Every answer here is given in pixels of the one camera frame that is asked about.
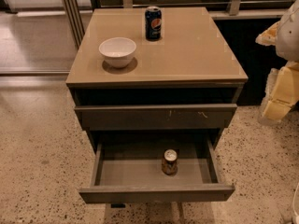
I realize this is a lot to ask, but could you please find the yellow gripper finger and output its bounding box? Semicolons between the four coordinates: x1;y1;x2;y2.
255;21;279;46
259;62;299;122

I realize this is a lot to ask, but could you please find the orange soda can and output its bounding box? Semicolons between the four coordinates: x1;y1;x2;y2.
162;149;178;175

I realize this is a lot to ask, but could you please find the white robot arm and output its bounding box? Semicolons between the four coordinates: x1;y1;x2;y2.
255;0;299;125

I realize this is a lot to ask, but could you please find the closed top drawer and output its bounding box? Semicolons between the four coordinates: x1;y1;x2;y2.
75;104;236;131

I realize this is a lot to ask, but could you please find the blue Pepsi can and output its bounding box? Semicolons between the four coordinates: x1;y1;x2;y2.
145;6;162;41

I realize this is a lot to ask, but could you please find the grey drawer cabinet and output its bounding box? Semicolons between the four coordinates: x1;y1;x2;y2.
65;7;249;217

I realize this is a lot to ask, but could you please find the open middle drawer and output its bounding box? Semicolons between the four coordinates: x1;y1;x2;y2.
79;137;235;203

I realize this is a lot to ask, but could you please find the white ceramic bowl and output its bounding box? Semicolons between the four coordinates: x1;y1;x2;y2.
99;37;136;68

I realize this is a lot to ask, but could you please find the white cable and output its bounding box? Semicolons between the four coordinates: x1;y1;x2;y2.
291;182;299;224

